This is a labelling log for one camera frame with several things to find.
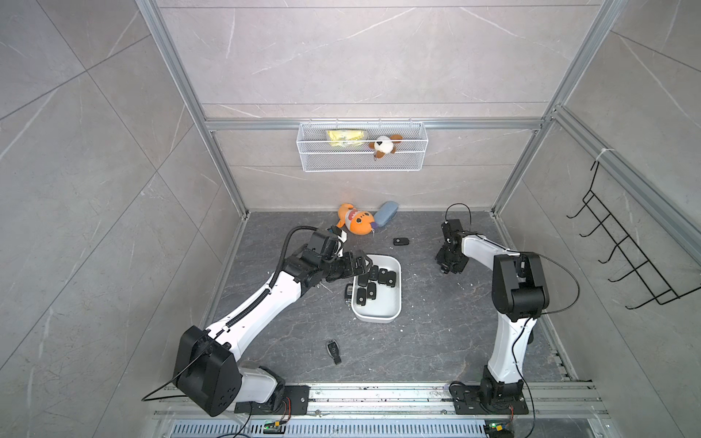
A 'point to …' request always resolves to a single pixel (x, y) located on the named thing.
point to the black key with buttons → (349, 287)
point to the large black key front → (374, 273)
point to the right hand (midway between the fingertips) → (445, 263)
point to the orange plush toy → (357, 222)
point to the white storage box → (376, 288)
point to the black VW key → (371, 290)
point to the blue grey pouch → (385, 213)
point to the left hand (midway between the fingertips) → (363, 262)
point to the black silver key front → (333, 349)
